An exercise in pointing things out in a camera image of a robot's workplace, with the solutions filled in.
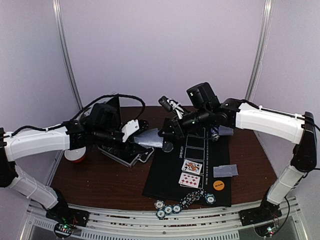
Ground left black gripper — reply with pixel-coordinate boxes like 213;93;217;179
93;126;148;159

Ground clear round dealer button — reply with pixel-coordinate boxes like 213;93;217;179
161;141;174;153

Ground grey playing card deck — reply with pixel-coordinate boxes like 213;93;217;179
133;128;164;148

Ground aluminium poker chip case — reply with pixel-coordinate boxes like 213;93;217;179
83;91;154;169

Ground face card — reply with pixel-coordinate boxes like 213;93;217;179
181;159;203;175

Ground purple small blind button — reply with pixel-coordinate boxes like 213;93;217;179
210;127;219;134

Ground chip stack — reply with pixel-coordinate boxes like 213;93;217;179
210;133;220;142

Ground ten of diamonds card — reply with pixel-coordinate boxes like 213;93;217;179
178;172;201;188

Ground orange big blind button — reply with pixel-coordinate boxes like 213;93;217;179
212;180;225;191

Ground spread black poker chips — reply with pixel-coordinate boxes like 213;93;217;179
179;189;207;208

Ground white blue poker chip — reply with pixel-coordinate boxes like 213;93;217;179
154;200;165;210

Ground teal white poker chip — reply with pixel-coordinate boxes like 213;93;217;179
205;193;216;205

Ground dealt face-down playing cards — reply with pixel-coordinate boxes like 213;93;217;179
224;164;239;177

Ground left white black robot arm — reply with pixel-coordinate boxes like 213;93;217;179
0;103;139;222

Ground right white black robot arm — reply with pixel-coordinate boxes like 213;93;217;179
158;82;320;221

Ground black poker table mat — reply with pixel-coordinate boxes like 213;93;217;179
142;127;232;207

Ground orange white bowl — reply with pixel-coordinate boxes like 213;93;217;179
64;147;86;163

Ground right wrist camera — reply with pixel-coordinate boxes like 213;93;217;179
158;95;190;120

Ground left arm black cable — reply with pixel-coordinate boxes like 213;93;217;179
72;92;147;126

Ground right aluminium corner post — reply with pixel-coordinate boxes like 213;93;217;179
244;0;274;102

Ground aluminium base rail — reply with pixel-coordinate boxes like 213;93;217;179
21;196;307;240

